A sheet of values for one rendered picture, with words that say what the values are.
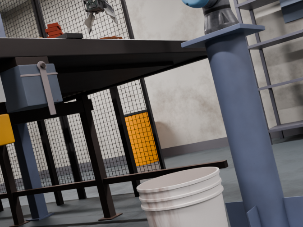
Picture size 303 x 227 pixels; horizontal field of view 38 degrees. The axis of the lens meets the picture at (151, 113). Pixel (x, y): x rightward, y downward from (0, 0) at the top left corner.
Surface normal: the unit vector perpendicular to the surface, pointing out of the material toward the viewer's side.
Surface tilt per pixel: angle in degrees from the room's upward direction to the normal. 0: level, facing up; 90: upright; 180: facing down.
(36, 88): 90
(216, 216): 93
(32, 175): 90
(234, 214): 90
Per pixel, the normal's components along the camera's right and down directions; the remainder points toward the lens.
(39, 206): 0.79, -0.19
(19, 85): -0.56, 0.13
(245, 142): -0.36, 0.08
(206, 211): 0.44, -0.05
